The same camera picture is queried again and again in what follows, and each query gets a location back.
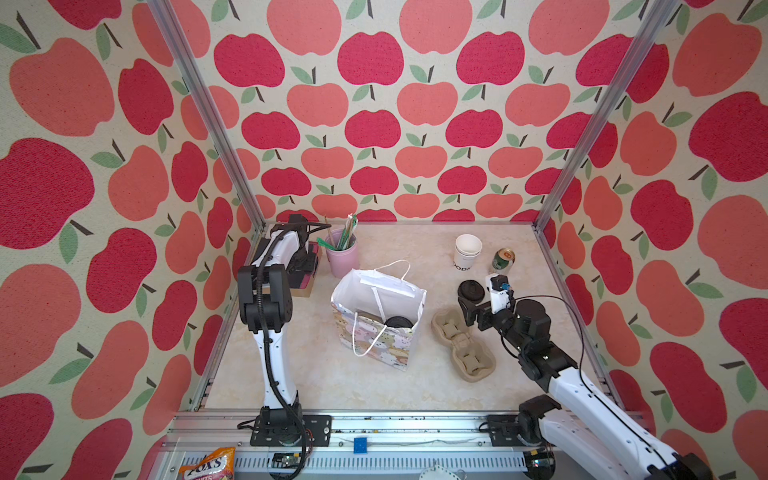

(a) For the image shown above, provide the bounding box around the cardboard cup carrier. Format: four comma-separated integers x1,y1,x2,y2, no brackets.
430,307,496,383

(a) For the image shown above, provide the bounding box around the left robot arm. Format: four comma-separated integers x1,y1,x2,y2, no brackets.
236,214,330,445

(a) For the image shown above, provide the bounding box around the green drink can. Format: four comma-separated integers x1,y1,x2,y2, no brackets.
491,247,516,275

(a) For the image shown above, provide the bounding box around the pink straw holder cup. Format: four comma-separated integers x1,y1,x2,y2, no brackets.
326,235,360,279

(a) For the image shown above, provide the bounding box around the white paper gift bag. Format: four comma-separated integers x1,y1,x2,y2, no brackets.
331,260,427,371

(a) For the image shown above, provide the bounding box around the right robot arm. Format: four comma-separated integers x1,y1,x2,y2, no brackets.
458,292,713,479

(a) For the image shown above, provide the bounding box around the left aluminium frame post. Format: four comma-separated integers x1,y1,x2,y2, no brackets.
148,0,267,235

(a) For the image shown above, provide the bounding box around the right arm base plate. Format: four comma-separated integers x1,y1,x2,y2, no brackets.
484,413,572,448

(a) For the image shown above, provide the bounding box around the aluminium frame post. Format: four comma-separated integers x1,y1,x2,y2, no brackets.
148,0,267,235
533,0,682,236

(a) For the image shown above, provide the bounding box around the blue small block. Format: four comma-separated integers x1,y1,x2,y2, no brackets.
353,437,368,455

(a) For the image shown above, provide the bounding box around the pink napkin stack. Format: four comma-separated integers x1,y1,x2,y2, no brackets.
288,241,323,298

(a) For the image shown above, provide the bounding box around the orange candy bag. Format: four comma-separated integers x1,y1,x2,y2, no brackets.
179,447,236,480

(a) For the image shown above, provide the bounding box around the green paper straw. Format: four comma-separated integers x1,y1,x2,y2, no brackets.
338,214,358,251

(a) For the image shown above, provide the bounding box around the black cup lid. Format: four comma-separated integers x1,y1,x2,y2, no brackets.
457,280,485,305
385,316,414,329

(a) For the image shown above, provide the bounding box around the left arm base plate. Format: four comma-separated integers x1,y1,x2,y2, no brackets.
250,410,333,447

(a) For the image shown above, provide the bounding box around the right aluminium frame post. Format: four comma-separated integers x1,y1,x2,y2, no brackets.
533,0,682,236

